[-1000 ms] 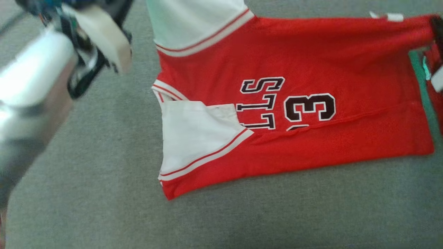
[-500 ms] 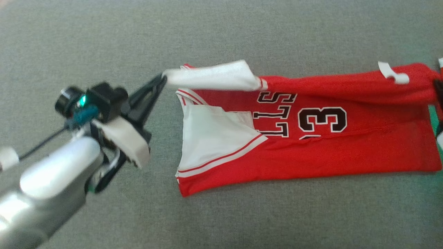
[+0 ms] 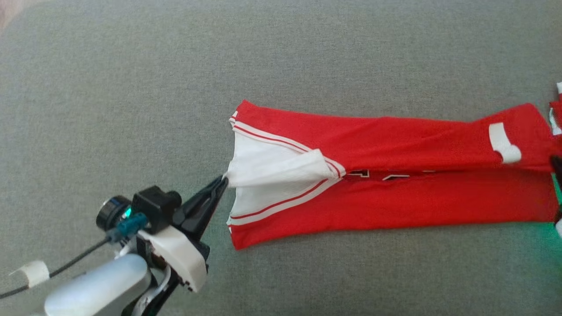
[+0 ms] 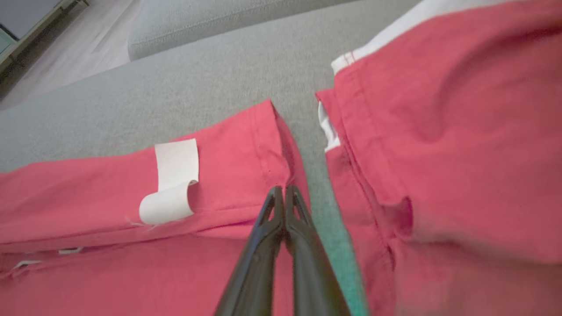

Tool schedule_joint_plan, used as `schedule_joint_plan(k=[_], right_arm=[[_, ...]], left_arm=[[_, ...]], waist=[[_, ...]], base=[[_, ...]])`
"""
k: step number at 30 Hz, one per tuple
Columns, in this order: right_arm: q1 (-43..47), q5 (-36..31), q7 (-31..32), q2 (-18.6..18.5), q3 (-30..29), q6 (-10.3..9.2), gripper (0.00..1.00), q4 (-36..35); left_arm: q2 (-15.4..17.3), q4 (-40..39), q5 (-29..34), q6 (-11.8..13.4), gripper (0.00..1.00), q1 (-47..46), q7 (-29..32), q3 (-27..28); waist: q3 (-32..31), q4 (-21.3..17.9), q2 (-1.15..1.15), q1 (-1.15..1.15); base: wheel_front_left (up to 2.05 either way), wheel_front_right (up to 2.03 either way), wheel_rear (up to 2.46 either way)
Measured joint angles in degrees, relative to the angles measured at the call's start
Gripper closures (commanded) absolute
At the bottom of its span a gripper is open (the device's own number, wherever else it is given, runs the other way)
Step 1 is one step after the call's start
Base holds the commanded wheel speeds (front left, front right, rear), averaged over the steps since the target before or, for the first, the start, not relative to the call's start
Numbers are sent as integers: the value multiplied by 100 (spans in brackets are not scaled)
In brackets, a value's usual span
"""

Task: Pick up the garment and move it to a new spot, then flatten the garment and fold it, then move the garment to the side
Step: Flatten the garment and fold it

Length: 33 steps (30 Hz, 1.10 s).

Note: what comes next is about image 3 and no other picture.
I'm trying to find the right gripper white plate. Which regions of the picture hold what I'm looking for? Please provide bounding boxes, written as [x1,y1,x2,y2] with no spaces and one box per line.
[551,155,562,238]

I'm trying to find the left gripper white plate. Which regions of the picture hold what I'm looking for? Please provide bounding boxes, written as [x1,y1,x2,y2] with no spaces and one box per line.
[132,175,230,316]

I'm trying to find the red shorts with number 23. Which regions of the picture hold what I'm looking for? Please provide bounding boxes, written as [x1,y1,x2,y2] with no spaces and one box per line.
[548,81,562,136]

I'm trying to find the red white striped jersey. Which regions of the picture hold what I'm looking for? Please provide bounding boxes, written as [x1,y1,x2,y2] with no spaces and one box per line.
[226,100,562,251]

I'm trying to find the large grey sofa seat cushion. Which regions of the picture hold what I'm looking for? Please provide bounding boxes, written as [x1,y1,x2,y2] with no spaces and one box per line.
[0,0,562,316]

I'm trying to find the black cable with teal plug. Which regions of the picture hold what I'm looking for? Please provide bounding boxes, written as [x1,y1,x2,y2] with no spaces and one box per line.
[0,213,149,300]

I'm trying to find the white tape on cable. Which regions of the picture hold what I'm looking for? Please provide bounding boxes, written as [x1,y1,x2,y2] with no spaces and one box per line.
[9,260,50,289]

